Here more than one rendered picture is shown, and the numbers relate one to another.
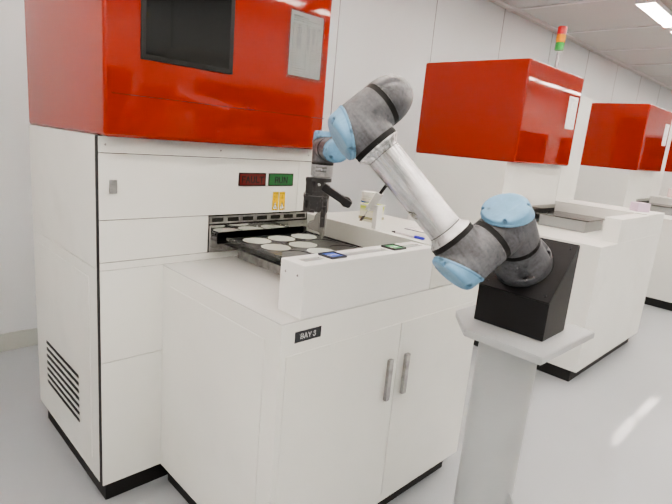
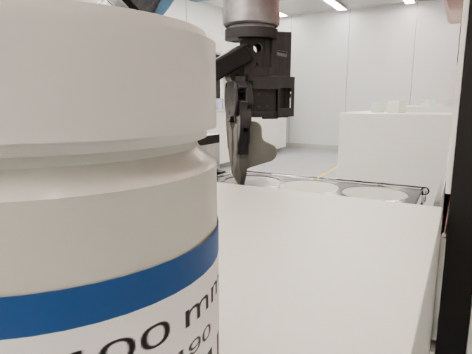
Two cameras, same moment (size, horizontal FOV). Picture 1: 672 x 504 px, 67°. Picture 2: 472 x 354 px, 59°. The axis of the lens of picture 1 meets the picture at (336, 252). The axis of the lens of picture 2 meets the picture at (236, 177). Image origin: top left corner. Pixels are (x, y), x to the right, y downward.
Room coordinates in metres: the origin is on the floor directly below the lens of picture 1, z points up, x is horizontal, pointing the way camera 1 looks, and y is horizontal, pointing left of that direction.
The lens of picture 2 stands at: (2.29, -0.11, 1.05)
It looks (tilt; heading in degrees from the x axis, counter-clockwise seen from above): 11 degrees down; 164
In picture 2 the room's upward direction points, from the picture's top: straight up
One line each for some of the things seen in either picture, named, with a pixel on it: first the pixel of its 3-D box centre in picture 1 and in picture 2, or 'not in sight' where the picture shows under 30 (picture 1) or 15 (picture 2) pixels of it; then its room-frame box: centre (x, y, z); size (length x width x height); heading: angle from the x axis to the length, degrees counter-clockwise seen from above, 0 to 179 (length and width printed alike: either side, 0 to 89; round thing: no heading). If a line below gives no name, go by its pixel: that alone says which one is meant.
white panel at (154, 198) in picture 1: (219, 201); (466, 116); (1.76, 0.42, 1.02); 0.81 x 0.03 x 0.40; 135
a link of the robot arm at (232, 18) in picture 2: (321, 171); (251, 15); (1.74, 0.07, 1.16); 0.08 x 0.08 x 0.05
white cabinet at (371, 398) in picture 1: (325, 379); not in sight; (1.72, 0.00, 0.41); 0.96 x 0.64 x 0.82; 135
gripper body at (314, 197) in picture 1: (317, 195); (256, 76); (1.74, 0.08, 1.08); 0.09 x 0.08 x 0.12; 87
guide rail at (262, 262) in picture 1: (283, 270); not in sight; (1.61, 0.17, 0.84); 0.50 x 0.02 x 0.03; 45
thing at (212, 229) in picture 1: (261, 234); (442, 220); (1.88, 0.29, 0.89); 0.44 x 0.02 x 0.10; 135
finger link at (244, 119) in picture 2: not in sight; (241, 121); (1.76, 0.05, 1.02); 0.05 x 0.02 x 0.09; 177
